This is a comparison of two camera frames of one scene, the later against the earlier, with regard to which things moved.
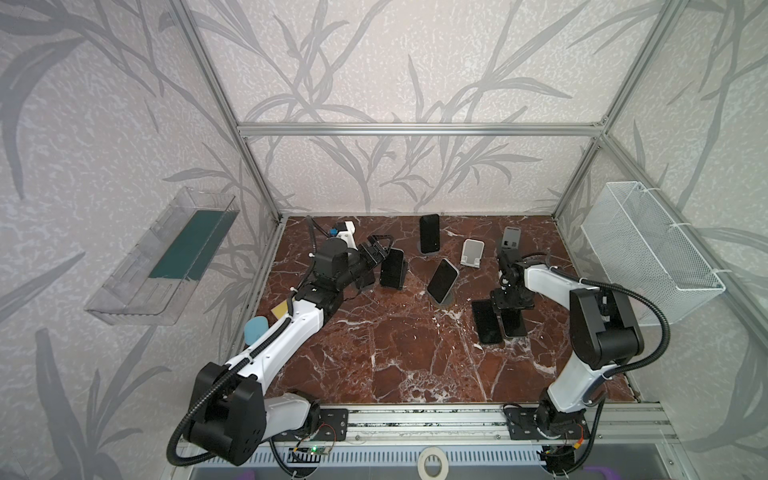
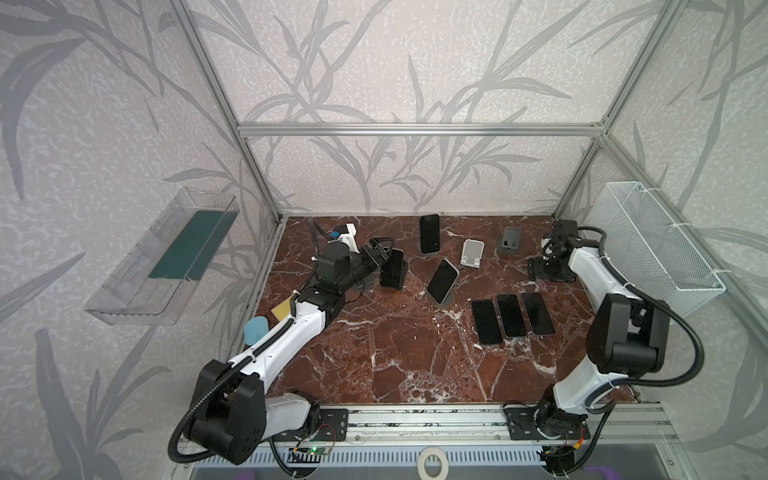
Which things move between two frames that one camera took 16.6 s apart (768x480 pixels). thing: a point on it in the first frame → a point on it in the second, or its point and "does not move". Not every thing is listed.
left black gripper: [369, 260] does not move
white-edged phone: [512, 322] does not move
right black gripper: [514, 302] → [549, 264]
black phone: [487, 327] does not move
